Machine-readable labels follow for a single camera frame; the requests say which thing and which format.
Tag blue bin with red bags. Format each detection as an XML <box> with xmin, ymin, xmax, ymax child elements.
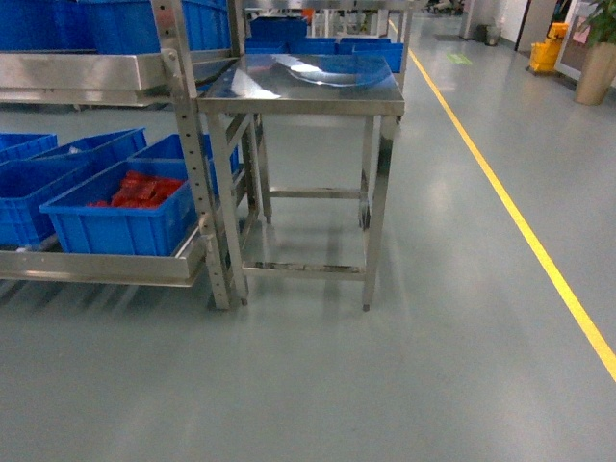
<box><xmin>39</xmin><ymin>160</ymin><xmax>196</xmax><ymax>256</ymax></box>

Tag stainless steel shelf rack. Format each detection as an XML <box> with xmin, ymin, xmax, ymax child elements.
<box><xmin>1</xmin><ymin>1</ymin><xmax>256</xmax><ymax>310</ymax></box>

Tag blue bin rear left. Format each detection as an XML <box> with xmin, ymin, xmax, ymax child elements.
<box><xmin>34</xmin><ymin>127</ymin><xmax>146</xmax><ymax>167</ymax></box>

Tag empty blue plastic bin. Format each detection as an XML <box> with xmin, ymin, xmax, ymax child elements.
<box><xmin>1</xmin><ymin>159</ymin><xmax>91</xmax><ymax>247</ymax></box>

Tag small stainless steel table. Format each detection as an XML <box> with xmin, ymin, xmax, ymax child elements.
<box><xmin>197</xmin><ymin>54</ymin><xmax>405</xmax><ymax>311</ymax></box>

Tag red bubble wrap bags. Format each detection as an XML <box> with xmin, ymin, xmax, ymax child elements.
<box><xmin>88</xmin><ymin>170</ymin><xmax>185</xmax><ymax>209</ymax></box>

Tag yellow mop bucket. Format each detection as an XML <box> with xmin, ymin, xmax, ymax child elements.
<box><xmin>529</xmin><ymin>22</ymin><xmax>569</xmax><ymax>73</ymax></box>

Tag tan plant pot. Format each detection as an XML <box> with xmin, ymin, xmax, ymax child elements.
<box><xmin>574</xmin><ymin>42</ymin><xmax>615</xmax><ymax>106</ymax></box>

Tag green potted plant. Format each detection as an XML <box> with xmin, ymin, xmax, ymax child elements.
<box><xmin>581</xmin><ymin>0</ymin><xmax>616</xmax><ymax>48</ymax></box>

